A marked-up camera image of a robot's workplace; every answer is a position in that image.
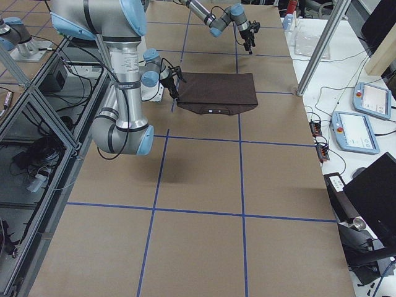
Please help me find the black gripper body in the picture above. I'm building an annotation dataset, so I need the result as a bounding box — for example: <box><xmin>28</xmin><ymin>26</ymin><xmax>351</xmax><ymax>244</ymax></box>
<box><xmin>162</xmin><ymin>74</ymin><xmax>177</xmax><ymax>92</ymax></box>
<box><xmin>240</xmin><ymin>28</ymin><xmax>255</xmax><ymax>43</ymax></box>

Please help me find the dark brown t-shirt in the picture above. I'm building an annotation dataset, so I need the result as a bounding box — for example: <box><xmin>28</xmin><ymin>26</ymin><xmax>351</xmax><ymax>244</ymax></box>
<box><xmin>176</xmin><ymin>72</ymin><xmax>258</xmax><ymax>116</ymax></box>

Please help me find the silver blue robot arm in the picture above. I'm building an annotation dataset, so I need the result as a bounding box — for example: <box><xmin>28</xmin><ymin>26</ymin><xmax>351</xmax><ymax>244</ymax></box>
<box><xmin>51</xmin><ymin>1</ymin><xmax>177</xmax><ymax>155</ymax></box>
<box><xmin>176</xmin><ymin>1</ymin><xmax>260</xmax><ymax>54</ymax></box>

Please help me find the clear plastic bag sheet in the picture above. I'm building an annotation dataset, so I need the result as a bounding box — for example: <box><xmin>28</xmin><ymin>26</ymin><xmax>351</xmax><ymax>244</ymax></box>
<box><xmin>291</xmin><ymin>30</ymin><xmax>321</xmax><ymax>57</ymax></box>

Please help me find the red cylinder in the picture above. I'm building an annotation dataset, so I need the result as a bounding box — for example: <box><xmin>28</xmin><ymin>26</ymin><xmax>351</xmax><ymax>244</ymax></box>
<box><xmin>286</xmin><ymin>0</ymin><xmax>298</xmax><ymax>14</ymax></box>

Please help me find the small electronics board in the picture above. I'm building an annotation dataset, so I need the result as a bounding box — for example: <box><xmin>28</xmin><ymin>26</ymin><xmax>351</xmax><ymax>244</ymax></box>
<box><xmin>309</xmin><ymin>121</ymin><xmax>322</xmax><ymax>137</ymax></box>

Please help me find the teach pendant tablet near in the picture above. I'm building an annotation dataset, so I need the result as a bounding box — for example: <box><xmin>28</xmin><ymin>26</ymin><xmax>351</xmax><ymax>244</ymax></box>
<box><xmin>331</xmin><ymin>111</ymin><xmax>380</xmax><ymax>155</ymax></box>

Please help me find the teach pendant tablet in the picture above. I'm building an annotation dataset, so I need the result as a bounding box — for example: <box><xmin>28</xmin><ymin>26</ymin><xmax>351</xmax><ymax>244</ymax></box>
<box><xmin>352</xmin><ymin>82</ymin><xmax>392</xmax><ymax>120</ymax></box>
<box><xmin>331</xmin><ymin>111</ymin><xmax>380</xmax><ymax>155</ymax></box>

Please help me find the teach pendant tablet far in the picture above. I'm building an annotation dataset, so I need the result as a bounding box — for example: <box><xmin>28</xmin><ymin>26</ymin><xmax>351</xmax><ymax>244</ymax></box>
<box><xmin>352</xmin><ymin>82</ymin><xmax>392</xmax><ymax>120</ymax></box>

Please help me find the black monitor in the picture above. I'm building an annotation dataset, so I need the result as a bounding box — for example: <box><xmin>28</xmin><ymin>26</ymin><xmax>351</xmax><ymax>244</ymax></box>
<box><xmin>343</xmin><ymin>152</ymin><xmax>395</xmax><ymax>246</ymax></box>

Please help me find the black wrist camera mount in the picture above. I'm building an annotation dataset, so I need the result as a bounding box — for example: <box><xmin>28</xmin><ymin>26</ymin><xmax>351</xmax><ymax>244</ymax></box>
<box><xmin>168</xmin><ymin>66</ymin><xmax>187</xmax><ymax>83</ymax></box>
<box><xmin>249</xmin><ymin>20</ymin><xmax>260</xmax><ymax>34</ymax></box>

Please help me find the aluminium frame post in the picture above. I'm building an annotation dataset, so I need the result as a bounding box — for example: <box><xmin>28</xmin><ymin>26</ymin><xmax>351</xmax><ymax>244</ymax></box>
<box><xmin>296</xmin><ymin>0</ymin><xmax>351</xmax><ymax>97</ymax></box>

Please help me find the aluminium frame rack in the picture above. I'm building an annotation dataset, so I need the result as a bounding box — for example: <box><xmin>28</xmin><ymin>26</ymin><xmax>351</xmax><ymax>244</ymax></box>
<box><xmin>1</xmin><ymin>36</ymin><xmax>109</xmax><ymax>296</ymax></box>

